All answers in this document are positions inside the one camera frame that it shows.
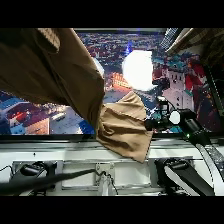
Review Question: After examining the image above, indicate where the silver frame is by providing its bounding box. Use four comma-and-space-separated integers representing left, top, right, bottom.
0, 134, 224, 197

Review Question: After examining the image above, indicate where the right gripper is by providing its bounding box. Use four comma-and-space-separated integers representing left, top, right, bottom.
144, 117, 172, 132

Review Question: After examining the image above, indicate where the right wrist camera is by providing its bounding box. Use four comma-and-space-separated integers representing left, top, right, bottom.
156, 96, 172, 120

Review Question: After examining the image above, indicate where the black cable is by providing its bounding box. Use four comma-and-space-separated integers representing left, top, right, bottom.
0, 168, 98, 196

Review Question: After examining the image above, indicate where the brown garment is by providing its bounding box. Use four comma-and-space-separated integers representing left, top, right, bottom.
0, 28, 155, 164

